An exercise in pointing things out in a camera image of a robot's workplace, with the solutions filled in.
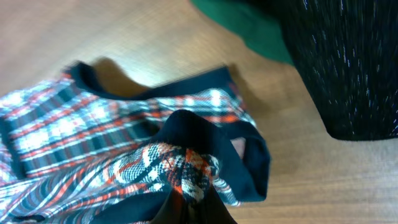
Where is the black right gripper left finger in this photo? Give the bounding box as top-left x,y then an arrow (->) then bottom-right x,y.
149,189 -> 188,224

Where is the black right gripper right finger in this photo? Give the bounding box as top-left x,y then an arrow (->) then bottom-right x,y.
198,186 -> 237,224

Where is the plaid sleeveless dress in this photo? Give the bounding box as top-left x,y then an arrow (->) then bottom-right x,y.
1,63 -> 271,223

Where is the green garment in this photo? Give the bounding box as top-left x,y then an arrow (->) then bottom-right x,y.
192,0 -> 294,65

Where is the black knit jacket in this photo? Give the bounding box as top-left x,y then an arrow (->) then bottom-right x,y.
250,0 -> 397,141

